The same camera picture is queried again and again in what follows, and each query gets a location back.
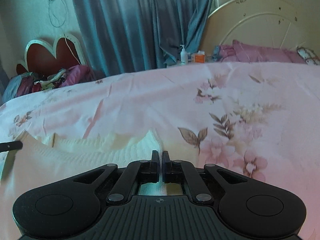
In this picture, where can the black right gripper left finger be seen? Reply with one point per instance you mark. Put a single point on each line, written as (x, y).
(150, 169)

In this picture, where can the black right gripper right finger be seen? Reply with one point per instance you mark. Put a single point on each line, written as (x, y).
(171, 170)

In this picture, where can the cream knitted garment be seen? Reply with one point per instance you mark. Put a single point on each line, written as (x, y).
(43, 160)

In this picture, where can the pile of clothes on bed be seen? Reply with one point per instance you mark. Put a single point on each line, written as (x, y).
(32, 82)

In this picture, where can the pink floral bed sheet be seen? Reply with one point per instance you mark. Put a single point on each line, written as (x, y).
(258, 119)

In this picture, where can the red heart shaped headboard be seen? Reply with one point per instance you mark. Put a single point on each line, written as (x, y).
(46, 59)

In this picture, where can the orange box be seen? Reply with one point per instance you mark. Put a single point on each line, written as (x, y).
(198, 57)

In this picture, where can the white pump bottle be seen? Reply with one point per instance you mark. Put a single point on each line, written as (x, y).
(183, 55)

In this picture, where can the pink pillow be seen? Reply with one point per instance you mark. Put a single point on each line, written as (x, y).
(241, 52)

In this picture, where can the blue grey curtain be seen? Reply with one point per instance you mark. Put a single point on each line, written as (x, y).
(123, 36)

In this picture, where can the patterned white pillow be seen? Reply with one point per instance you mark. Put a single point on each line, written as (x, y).
(308, 56)

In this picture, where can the cream round headboard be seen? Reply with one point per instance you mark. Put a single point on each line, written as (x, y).
(265, 23)

